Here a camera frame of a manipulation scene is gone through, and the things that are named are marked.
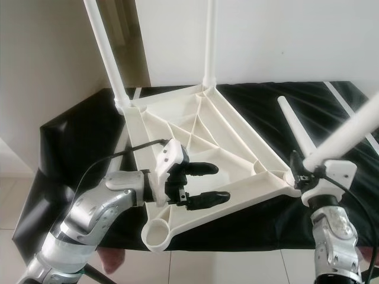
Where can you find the beige door frame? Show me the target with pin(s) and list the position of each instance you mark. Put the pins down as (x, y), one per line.
(112, 23)

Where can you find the pink cloth piece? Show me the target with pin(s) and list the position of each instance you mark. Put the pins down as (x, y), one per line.
(370, 255)
(111, 260)

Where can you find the white plastic table top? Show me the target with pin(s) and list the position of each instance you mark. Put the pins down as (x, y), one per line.
(231, 136)

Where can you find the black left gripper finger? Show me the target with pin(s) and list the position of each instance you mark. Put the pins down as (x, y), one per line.
(210, 200)
(204, 168)

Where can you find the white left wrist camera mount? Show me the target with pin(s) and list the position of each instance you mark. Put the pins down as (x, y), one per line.
(169, 160)

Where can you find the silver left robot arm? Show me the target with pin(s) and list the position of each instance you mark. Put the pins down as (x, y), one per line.
(100, 207)

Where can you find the black tablecloth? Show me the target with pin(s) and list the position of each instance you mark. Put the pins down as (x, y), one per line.
(71, 148)

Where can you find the black metal stand leg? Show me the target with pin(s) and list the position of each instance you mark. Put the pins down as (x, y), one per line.
(92, 275)

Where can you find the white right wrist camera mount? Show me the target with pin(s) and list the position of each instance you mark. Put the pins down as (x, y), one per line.
(340, 171)

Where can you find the white plastic table leg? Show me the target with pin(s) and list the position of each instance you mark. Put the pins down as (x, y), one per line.
(108, 53)
(293, 124)
(210, 41)
(346, 133)

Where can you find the white fabric strip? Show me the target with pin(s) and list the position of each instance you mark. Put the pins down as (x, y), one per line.
(340, 97)
(137, 93)

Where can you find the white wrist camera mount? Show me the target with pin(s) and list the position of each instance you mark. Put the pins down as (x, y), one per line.
(340, 171)
(169, 160)

